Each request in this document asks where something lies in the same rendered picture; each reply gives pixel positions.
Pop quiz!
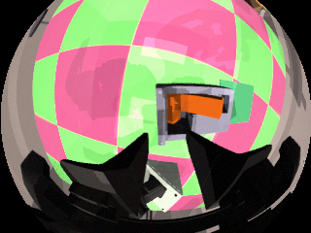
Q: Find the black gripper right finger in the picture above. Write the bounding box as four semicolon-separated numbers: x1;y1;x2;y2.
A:
186;131;272;210

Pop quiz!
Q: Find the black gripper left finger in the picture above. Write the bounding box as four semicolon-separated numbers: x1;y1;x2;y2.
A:
59;132;149;217

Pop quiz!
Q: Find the orange block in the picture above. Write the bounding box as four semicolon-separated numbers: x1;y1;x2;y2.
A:
167;93;225;123

